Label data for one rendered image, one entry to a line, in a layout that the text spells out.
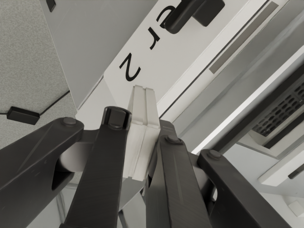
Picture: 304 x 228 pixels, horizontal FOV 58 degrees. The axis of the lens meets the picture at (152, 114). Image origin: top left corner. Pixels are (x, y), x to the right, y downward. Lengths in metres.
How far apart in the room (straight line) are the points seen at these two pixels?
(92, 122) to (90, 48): 0.13
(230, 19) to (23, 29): 1.05
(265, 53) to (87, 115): 0.25
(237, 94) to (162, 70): 0.09
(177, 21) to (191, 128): 0.10
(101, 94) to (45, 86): 1.03
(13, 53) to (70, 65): 0.81
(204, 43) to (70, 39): 0.32
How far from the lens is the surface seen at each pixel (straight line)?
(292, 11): 0.27
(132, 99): 0.16
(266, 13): 0.28
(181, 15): 0.26
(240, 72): 0.26
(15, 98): 1.44
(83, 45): 0.49
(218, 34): 0.27
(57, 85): 1.42
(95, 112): 0.39
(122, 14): 0.43
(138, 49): 0.33
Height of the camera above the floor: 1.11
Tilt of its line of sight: 39 degrees down
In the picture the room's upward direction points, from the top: 149 degrees clockwise
